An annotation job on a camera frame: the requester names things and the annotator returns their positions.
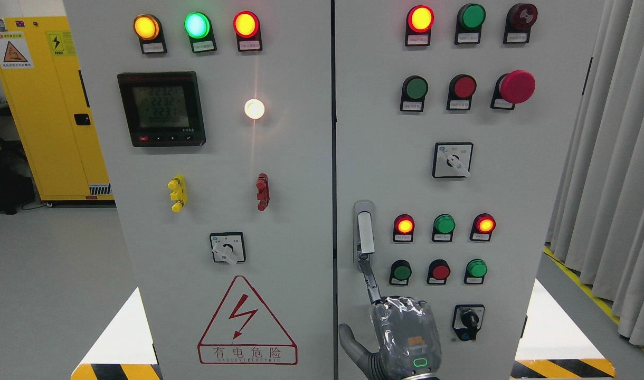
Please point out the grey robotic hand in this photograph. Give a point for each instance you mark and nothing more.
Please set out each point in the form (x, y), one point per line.
(408, 338)

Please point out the silver cabinet door handle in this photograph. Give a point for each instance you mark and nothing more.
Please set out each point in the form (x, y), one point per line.
(363, 239)

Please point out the red lit indicator left door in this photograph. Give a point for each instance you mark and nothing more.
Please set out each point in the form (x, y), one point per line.
(248, 31)

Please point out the green push button lower left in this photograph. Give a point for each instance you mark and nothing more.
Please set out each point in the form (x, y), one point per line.
(400, 273)

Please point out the green push button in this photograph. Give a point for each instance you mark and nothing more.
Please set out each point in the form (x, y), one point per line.
(414, 90)
(400, 273)

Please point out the red push button lower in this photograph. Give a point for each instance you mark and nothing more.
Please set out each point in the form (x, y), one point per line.
(438, 273)

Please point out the red push button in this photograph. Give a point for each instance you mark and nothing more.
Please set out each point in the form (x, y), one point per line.
(438, 273)
(460, 92)

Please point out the green indicator lower right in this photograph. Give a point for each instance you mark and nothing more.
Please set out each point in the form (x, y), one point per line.
(475, 272)

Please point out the red lit indicator middle left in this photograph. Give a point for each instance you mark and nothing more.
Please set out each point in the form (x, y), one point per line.
(403, 229)

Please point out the red lit indicator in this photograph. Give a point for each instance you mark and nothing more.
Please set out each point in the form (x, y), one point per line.
(403, 229)
(419, 22)
(482, 227)

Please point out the green indicator middle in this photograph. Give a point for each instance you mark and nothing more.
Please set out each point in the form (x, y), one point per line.
(443, 228)

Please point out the red lit indicator middle right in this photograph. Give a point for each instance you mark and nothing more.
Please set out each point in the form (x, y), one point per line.
(482, 227)

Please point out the red high voltage warning sticker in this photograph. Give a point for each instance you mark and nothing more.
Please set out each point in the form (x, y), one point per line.
(244, 331)

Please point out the red terminal connector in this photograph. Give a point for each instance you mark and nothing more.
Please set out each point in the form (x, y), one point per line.
(263, 196)

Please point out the grey curtain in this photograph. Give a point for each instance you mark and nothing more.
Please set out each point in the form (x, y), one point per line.
(597, 226)

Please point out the grey electrical control cabinet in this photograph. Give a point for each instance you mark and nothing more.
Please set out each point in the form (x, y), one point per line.
(330, 75)

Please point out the green push button upper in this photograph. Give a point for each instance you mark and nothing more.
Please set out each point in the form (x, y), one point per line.
(414, 90)

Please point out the red push button upper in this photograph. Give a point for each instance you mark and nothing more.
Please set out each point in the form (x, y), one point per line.
(460, 92)

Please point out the red emergency stop button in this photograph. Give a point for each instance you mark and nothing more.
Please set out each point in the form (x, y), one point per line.
(512, 88)

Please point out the yellow terminal connector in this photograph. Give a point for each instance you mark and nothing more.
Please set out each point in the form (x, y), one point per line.
(178, 194)

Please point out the white lit indicator light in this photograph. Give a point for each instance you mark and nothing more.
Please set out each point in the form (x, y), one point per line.
(254, 109)

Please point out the red lit indicator right top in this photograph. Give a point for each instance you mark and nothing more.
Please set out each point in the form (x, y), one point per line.
(419, 22)

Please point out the green indicator right top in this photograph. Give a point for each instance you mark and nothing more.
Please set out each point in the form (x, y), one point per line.
(470, 20)

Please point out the black digital power meter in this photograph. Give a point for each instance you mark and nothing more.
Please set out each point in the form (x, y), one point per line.
(163, 109)

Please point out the dark red buzzer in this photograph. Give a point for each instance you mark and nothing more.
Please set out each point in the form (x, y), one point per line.
(519, 21)

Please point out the green lit indicator light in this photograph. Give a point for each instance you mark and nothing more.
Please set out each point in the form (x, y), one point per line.
(200, 32)

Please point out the amber indicator light top left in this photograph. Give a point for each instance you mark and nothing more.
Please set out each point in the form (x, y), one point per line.
(150, 34)

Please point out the yellow safety storage cabinet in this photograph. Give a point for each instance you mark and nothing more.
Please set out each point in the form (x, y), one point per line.
(42, 81)

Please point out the black key selector switch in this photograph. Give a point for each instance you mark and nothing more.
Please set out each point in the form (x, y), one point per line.
(467, 321)

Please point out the right door upper selector switch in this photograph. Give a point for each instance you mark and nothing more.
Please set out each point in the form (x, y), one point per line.
(452, 160)

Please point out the left door rotary selector switch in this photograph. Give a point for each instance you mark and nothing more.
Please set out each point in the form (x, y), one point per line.
(228, 247)

